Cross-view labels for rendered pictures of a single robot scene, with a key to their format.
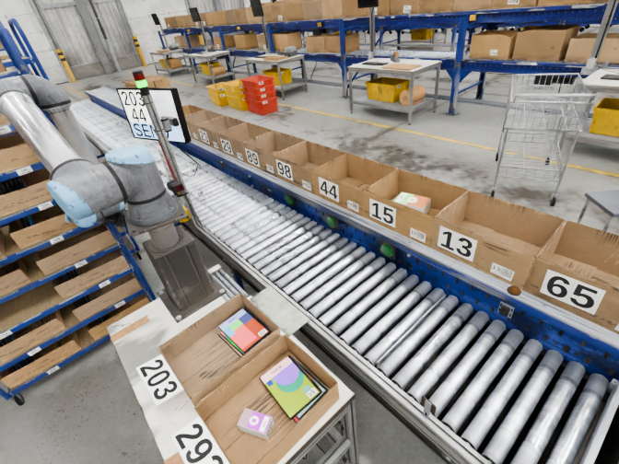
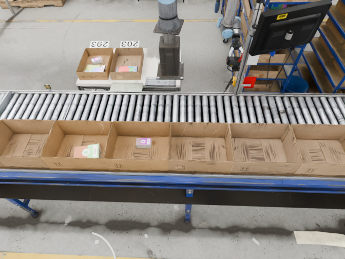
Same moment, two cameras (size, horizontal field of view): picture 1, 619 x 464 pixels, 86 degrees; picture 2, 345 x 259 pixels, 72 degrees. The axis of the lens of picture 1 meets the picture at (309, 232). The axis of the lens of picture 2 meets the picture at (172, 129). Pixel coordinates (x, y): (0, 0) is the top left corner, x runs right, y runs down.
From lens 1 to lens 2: 258 cm
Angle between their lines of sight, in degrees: 81
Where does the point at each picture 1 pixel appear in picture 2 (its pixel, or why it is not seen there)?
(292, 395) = (91, 68)
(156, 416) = not seen: hidden behind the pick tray
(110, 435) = (187, 81)
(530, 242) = (6, 167)
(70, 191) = not seen: outside the picture
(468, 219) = (46, 168)
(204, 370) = (128, 60)
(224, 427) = (106, 57)
